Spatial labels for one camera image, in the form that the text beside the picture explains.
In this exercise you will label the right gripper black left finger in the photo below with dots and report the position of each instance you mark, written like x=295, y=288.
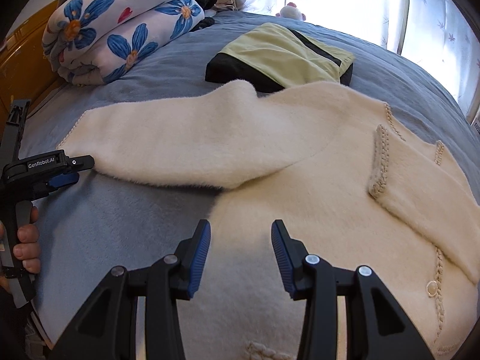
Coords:
x=105, y=325

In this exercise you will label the small pink plush toy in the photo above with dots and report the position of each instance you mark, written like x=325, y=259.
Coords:
x=291, y=11

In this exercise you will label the white floral sheer curtain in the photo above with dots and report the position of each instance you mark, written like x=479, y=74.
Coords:
x=431, y=33

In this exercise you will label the cream fuzzy knit cardigan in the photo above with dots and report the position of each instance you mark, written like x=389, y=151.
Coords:
x=345, y=176

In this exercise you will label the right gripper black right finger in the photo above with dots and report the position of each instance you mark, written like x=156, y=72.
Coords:
x=377, y=327

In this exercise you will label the blue floral folded quilt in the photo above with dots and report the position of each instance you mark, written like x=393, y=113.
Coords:
x=94, y=42

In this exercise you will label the yellow-green and black folded garment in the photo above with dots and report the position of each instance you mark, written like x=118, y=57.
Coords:
x=272, y=57

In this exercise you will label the wooden headboard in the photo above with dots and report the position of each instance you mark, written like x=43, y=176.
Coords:
x=25, y=72

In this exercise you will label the person's left hand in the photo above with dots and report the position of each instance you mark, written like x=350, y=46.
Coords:
x=29, y=250

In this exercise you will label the grey-blue fleece bed blanket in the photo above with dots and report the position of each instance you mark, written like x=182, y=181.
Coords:
x=101, y=222

